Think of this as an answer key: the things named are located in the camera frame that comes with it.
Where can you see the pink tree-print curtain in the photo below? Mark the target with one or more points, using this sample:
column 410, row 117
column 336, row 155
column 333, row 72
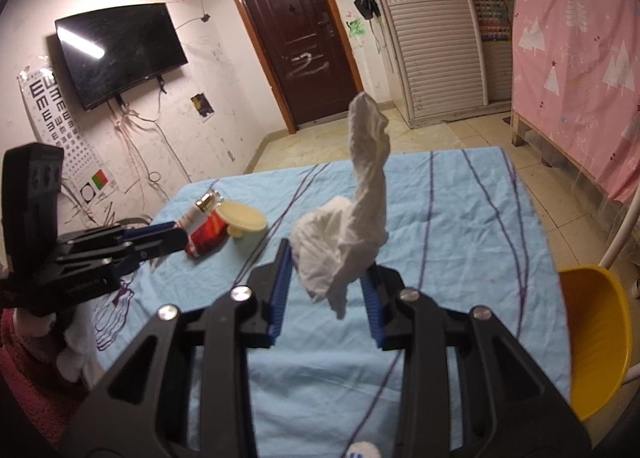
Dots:
column 576, row 81

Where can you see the white louvered wardrobe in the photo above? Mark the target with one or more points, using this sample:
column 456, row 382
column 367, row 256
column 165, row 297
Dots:
column 437, row 67

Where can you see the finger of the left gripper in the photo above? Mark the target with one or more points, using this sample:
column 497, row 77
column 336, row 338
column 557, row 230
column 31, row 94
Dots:
column 138, row 252
column 134, row 232

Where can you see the black wall television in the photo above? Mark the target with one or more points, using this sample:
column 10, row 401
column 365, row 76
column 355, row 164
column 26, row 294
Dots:
column 109, row 51

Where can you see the white metal chair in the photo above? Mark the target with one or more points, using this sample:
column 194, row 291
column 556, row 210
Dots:
column 622, row 208

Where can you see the red white tube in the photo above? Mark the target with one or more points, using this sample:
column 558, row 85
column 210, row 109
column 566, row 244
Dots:
column 199, row 212

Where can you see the white knotted cloth bundle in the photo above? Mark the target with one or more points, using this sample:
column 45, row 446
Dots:
column 334, row 245

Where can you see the eye chart poster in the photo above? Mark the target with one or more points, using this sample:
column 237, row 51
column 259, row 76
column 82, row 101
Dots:
column 84, row 171

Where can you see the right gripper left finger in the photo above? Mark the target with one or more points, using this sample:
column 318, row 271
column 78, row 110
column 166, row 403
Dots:
column 270, row 284

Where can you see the light blue bed sheet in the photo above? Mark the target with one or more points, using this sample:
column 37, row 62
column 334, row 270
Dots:
column 461, row 228

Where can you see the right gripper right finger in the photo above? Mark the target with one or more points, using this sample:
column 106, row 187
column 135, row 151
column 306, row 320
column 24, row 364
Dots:
column 388, row 326

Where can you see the red hello kitty bag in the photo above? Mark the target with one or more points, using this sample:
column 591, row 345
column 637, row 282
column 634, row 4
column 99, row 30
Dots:
column 207, row 237

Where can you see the dark brown door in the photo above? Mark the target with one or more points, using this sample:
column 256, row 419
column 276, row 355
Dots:
column 304, row 51

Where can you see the yellow trash bin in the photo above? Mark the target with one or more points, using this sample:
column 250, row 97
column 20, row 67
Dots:
column 601, row 340

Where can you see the colourful wall chart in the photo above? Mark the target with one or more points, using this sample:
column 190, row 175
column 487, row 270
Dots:
column 493, row 19

